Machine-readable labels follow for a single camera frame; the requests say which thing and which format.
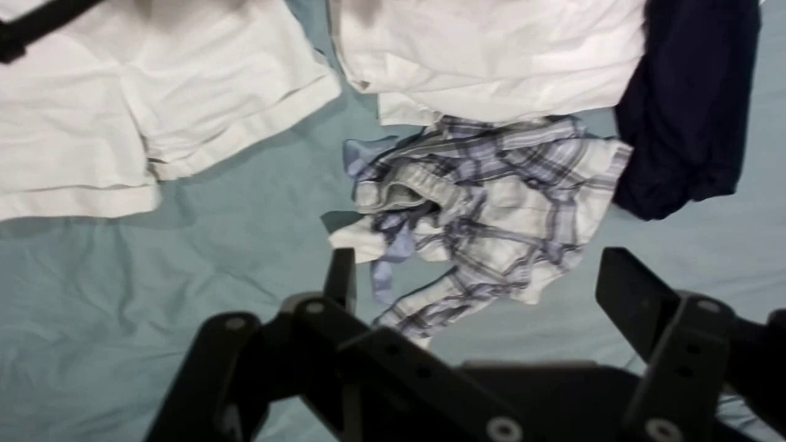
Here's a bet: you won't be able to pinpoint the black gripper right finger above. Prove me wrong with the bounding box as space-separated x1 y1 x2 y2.
593 246 786 442

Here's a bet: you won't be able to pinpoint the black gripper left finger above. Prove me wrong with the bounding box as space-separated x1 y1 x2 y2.
145 246 527 442

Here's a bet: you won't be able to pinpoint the white shorts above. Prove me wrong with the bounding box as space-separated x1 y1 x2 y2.
0 0 345 223

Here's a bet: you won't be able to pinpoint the blue plaid shorts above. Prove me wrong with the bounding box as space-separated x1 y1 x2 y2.
325 113 638 352

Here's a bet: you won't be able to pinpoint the light blue bed sheet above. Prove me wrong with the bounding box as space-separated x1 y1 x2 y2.
0 0 786 442

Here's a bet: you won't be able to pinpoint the navy blue garment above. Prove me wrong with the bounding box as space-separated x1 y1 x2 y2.
609 0 763 223

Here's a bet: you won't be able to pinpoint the white shirt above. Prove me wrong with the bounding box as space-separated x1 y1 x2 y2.
325 0 651 131

